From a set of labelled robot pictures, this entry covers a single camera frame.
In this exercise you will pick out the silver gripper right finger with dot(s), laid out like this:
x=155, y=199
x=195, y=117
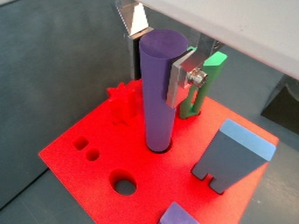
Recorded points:
x=186, y=71

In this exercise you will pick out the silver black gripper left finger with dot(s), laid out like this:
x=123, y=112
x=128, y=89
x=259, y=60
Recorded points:
x=134, y=18

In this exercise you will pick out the purple cylinder peg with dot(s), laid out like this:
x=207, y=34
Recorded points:
x=160, y=47

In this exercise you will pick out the red foam peg board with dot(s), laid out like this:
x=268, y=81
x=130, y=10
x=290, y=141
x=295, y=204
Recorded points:
x=126, y=184

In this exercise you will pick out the green triangular peg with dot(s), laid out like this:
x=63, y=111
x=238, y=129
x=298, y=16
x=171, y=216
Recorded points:
x=191, y=105

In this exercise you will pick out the red star peg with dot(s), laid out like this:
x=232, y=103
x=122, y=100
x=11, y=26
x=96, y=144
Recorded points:
x=122, y=101

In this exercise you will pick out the blue rectangular peg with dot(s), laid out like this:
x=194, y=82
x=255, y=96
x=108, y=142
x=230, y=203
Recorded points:
x=235, y=153

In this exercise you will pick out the purple square peg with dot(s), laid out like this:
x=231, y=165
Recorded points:
x=175, y=215

